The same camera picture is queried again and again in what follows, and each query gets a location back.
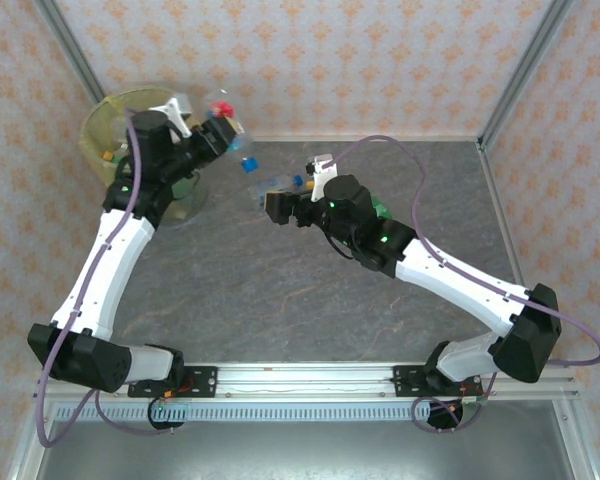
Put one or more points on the grey metal panel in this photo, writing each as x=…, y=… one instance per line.
x=300, y=450

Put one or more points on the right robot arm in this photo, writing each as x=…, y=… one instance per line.
x=455, y=280

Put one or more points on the aluminium table edge rail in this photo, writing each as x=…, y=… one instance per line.
x=355, y=137
x=496, y=200

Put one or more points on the clear bottle red-blue label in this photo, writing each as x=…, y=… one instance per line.
x=223, y=108

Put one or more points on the wide aluminium mounting rail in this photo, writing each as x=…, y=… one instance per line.
x=305, y=380

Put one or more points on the aluminium frame post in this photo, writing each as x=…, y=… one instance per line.
x=525, y=70
x=70, y=50

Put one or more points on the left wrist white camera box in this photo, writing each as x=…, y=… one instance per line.
x=172, y=107

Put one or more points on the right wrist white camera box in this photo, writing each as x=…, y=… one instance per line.
x=325, y=172

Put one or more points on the blue-capped blue-label clear bottle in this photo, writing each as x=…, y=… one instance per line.
x=275, y=184

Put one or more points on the bin with yellow liner bag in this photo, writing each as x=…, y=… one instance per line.
x=100, y=120

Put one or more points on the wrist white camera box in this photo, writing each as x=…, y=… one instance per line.
x=325, y=172
x=172, y=107

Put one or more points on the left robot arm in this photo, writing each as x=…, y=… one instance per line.
x=105, y=270

